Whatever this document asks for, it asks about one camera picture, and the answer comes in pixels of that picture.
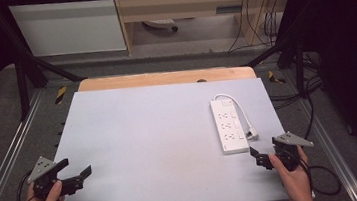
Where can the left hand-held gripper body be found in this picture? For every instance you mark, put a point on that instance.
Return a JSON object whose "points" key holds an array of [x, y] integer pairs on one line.
{"points": [[41, 167]]}

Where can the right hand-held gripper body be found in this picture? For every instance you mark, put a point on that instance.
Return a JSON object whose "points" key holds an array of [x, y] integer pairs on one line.
{"points": [[292, 149]]}

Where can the person's right hand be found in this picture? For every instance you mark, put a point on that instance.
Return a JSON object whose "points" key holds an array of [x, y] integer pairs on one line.
{"points": [[296, 185]]}

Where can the white power strip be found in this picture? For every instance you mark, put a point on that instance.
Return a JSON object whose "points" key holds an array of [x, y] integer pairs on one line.
{"points": [[228, 125]]}

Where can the yellow black tape marker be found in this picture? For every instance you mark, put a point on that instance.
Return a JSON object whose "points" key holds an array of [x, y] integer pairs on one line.
{"points": [[60, 95], [275, 77]]}

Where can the wooden table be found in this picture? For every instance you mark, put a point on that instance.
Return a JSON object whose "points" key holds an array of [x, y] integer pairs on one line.
{"points": [[164, 78]]}

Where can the white cabinet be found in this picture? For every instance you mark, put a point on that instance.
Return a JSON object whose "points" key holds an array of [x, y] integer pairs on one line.
{"points": [[68, 28]]}

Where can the light wooden desk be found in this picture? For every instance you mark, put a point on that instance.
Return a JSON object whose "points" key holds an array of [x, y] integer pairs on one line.
{"points": [[183, 4]]}

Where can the office chair base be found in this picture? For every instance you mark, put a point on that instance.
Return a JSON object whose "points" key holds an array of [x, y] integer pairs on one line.
{"points": [[160, 23]]}

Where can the aluminium rail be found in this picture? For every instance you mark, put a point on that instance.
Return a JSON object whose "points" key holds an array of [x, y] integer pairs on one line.
{"points": [[8, 155], [334, 151]]}

